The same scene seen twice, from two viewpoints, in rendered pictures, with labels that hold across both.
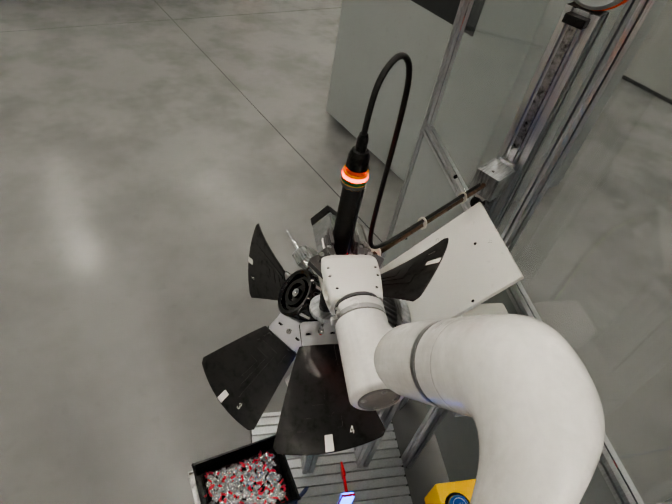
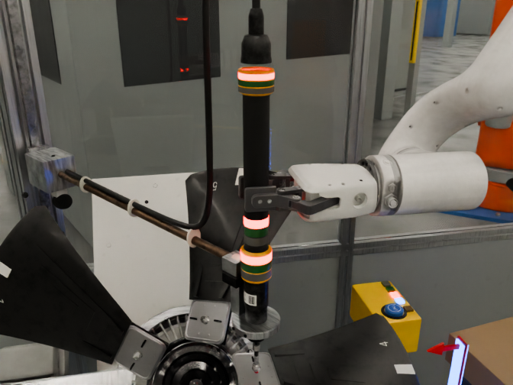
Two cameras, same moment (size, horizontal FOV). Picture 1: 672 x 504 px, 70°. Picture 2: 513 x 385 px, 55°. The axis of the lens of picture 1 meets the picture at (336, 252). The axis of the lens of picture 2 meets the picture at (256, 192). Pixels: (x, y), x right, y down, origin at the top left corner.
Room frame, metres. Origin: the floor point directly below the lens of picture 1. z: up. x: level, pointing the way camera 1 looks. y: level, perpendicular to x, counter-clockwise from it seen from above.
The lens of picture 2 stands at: (0.59, 0.59, 1.72)
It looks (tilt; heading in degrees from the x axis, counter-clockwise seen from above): 22 degrees down; 277
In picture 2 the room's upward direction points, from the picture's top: straight up
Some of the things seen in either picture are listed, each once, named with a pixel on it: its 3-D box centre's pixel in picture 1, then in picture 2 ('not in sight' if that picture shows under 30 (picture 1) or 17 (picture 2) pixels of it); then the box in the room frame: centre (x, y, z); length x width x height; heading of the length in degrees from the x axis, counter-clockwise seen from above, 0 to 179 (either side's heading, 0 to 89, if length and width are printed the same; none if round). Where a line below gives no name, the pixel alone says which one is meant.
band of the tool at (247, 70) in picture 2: (354, 177); (256, 81); (0.66, 0.00, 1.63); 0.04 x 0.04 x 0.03
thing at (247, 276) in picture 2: not in sight; (256, 270); (0.66, 0.00, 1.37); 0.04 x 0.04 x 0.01
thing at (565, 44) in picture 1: (519, 137); (30, 114); (1.20, -0.41, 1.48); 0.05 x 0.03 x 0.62; 53
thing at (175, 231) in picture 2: (423, 223); (132, 209); (0.90, -0.19, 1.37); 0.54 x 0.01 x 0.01; 143
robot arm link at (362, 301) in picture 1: (358, 315); (378, 186); (0.49, -0.06, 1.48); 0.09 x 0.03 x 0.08; 108
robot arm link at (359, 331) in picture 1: (372, 359); (429, 181); (0.42, -0.09, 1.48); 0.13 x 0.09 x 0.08; 18
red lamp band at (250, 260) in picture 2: not in sight; (256, 253); (0.66, 0.00, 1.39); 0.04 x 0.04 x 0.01
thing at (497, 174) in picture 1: (493, 178); (50, 169); (1.16, -0.38, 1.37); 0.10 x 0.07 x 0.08; 143
